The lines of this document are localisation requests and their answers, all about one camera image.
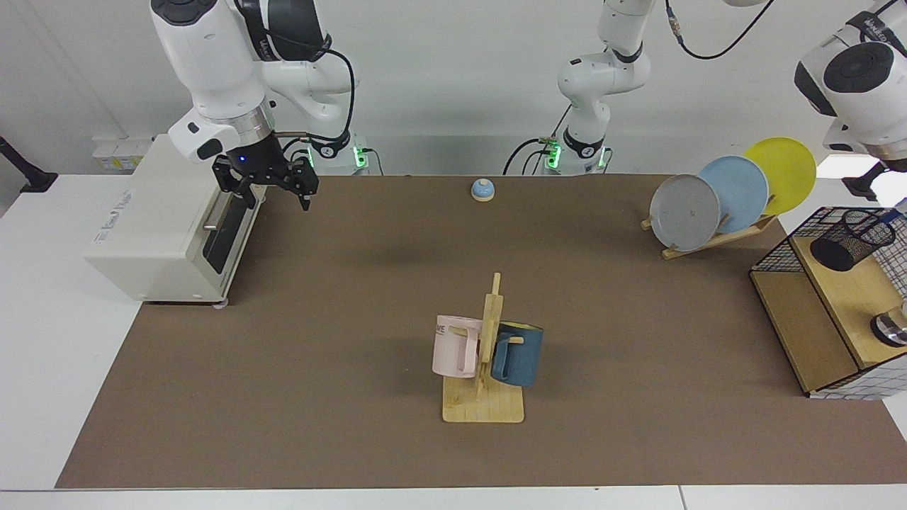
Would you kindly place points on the black mesh pen holder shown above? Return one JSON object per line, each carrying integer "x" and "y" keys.
{"x": 847, "y": 244}

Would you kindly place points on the pale toaster oven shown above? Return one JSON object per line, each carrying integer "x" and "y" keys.
{"x": 156, "y": 234}

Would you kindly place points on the brown table cloth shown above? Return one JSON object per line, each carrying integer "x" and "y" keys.
{"x": 354, "y": 340}

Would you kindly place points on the small blue round bell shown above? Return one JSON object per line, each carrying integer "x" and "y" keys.
{"x": 482, "y": 189}

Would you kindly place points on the pink cup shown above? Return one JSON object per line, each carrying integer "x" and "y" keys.
{"x": 450, "y": 347}

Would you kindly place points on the dark teal cup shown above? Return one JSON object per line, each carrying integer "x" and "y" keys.
{"x": 521, "y": 358}

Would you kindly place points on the wooden cup stand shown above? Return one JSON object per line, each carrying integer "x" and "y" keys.
{"x": 489, "y": 407}

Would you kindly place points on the grey plate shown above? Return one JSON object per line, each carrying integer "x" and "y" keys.
{"x": 684, "y": 212}

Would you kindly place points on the wooden plate rack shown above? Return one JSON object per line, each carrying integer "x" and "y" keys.
{"x": 737, "y": 237}

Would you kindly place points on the light blue plate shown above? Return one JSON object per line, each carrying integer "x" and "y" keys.
{"x": 740, "y": 188}

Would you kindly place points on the yellow plate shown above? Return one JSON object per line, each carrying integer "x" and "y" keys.
{"x": 786, "y": 166}

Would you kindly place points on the silver round metal thing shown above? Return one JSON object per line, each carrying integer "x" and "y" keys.
{"x": 891, "y": 327}

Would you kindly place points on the black camera stand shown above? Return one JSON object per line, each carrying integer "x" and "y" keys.
{"x": 861, "y": 185}
{"x": 25, "y": 173}

